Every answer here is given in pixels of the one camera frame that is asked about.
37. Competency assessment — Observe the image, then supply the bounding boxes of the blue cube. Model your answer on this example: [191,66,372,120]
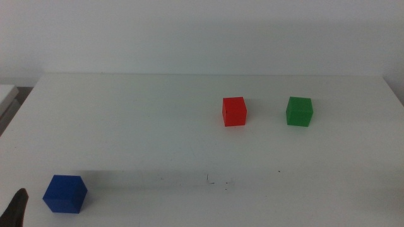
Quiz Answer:
[42,175,88,214]

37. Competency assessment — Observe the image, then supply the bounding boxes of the white side furniture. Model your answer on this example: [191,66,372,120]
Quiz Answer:
[0,84,20,118]

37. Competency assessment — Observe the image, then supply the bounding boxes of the red cube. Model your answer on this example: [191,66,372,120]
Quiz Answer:
[222,96,247,127]

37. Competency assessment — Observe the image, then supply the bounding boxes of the green cube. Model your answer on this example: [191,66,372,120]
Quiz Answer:
[285,96,314,127]

